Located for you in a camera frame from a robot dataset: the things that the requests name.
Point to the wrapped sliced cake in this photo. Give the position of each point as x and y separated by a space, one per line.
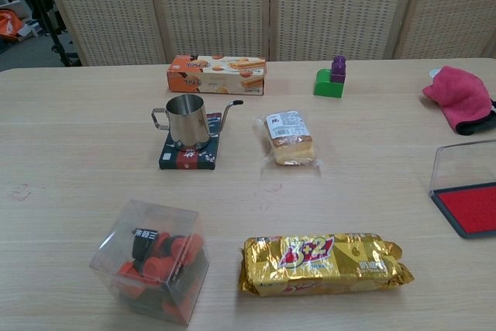
288 137

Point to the dark patterned flat box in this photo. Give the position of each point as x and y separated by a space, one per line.
186 161

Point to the steel gooseneck pitcher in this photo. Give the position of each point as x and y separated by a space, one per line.
186 121

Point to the orange biscuit roll box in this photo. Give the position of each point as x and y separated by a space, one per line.
209 75

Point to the green toy block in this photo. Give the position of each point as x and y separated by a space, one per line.
323 85

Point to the purple toy block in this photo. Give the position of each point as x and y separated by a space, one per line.
339 67

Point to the gold foil biscuit packet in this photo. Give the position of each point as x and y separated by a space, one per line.
317 265

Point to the rattan folding screen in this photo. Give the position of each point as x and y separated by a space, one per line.
217 9

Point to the clear box orange black caps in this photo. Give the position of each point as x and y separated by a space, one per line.
151 265

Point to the black tripod stand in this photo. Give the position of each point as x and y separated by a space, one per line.
58 42

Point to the pink black cloth mitt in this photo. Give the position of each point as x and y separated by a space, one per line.
461 94

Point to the red ink pad clear lid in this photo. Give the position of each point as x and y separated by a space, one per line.
472 207

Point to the orange white bag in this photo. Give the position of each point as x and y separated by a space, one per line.
9 25

